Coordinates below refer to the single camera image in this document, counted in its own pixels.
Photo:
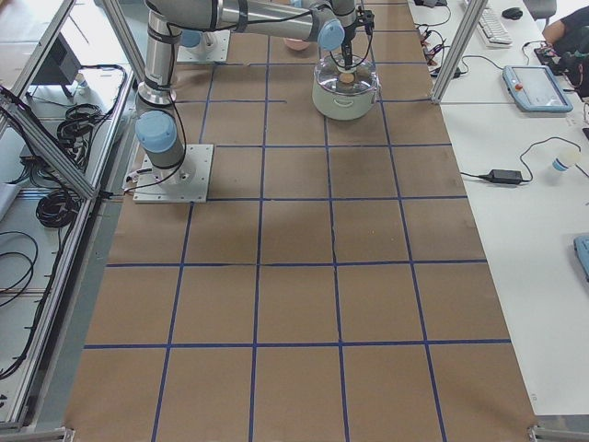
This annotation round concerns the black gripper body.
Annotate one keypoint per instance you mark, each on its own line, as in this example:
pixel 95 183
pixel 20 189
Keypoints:
pixel 349 49

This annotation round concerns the beige egg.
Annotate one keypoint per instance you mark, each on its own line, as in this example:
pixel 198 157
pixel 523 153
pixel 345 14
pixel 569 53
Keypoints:
pixel 346 78

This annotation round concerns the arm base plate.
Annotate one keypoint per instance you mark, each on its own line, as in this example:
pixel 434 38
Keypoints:
pixel 187 185
pixel 217 55

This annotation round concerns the brown paper table mat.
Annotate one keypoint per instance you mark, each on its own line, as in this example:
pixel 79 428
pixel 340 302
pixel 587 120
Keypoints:
pixel 332 288

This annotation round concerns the aluminium frame post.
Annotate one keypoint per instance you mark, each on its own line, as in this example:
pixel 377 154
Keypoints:
pixel 464 32

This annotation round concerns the black power adapter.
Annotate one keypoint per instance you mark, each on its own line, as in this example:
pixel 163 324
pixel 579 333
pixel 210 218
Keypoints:
pixel 505 176

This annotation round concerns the white keyboard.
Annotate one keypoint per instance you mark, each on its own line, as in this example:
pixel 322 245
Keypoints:
pixel 492 31

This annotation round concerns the paper cup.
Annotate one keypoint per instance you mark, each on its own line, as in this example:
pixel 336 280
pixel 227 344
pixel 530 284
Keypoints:
pixel 566 159

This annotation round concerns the pink bowl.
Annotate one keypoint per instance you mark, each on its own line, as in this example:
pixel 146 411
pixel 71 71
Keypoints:
pixel 295 44

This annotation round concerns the pale green cooking pot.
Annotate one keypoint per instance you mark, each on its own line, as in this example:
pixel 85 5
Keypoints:
pixel 340 107

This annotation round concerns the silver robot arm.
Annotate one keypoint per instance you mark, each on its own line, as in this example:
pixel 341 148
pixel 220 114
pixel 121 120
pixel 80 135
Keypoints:
pixel 159 129
pixel 198 41

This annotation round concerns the blue teach pendant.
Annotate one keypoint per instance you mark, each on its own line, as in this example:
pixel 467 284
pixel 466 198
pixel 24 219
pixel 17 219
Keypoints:
pixel 535 89

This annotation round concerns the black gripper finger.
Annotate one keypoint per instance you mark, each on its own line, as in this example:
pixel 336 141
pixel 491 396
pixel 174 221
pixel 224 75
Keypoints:
pixel 347 55

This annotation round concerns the glass pot lid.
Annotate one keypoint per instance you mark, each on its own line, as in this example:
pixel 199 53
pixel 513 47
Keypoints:
pixel 332 76

